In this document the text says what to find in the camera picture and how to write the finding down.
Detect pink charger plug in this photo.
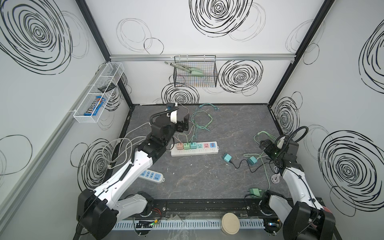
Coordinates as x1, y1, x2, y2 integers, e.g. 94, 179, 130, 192
176, 143, 184, 151

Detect light green charger plug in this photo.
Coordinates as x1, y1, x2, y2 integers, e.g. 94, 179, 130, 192
183, 143, 191, 150

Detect teal charging cable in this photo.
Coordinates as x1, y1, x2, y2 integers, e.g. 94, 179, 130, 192
188, 102, 220, 144

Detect white multicolour power strip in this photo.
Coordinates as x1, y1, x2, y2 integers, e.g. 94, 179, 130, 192
171, 142, 219, 157

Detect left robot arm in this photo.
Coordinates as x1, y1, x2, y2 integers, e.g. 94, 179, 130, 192
74, 103, 189, 240

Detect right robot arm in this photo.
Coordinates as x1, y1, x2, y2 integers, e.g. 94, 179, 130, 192
259, 139, 336, 240

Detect dark teal charger plug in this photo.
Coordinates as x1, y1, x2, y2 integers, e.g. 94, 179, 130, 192
248, 156, 258, 166

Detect light teal charger plug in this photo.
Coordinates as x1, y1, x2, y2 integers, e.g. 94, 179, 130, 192
223, 154, 233, 163

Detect white blue power strip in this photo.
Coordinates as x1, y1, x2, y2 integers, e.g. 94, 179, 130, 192
139, 170, 165, 184

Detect green kitchen tongs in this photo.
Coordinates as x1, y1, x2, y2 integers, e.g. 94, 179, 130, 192
164, 62, 205, 76

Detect black remote control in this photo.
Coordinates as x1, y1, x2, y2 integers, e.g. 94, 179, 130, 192
98, 83, 116, 93

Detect blue candy packet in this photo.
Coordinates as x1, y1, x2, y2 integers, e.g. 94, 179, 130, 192
84, 96, 106, 116

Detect beige round lid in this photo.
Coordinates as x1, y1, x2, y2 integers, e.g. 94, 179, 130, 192
221, 213, 240, 235

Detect black thin cable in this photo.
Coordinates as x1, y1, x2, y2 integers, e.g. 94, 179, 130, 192
229, 157, 278, 174

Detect white power strip cord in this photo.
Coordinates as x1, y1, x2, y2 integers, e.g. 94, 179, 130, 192
101, 122, 154, 170

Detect black wire wall basket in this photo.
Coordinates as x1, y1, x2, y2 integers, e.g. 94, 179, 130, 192
172, 55, 219, 88

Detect white wire wall shelf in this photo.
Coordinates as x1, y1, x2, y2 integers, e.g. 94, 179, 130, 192
73, 62, 124, 124

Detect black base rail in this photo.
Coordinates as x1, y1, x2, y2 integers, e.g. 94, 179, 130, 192
132, 197, 276, 218

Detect white slotted cable duct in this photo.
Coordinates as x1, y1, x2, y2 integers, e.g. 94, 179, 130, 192
112, 218, 266, 231

